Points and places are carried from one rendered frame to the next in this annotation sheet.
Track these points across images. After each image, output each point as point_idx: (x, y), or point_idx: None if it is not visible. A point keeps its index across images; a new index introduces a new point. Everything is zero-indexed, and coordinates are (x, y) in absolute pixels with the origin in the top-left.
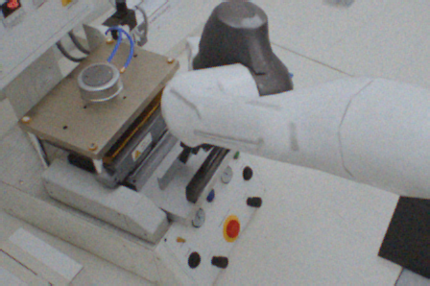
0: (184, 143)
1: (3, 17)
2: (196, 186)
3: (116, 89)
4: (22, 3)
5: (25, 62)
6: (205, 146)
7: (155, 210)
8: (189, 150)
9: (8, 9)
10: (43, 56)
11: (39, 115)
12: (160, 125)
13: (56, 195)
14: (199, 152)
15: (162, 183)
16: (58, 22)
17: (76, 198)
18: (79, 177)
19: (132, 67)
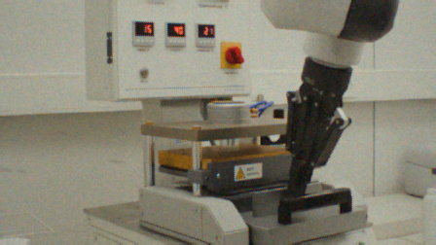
0: (272, 14)
1: (166, 34)
2: (292, 199)
3: (240, 115)
4: (187, 37)
5: (169, 91)
6: (314, 157)
7: (237, 218)
8: (297, 171)
9: (173, 30)
10: (189, 112)
11: (163, 123)
12: (276, 170)
13: (145, 217)
14: (308, 181)
15: (256, 204)
16: (211, 78)
17: (163, 207)
18: (174, 191)
19: (266, 121)
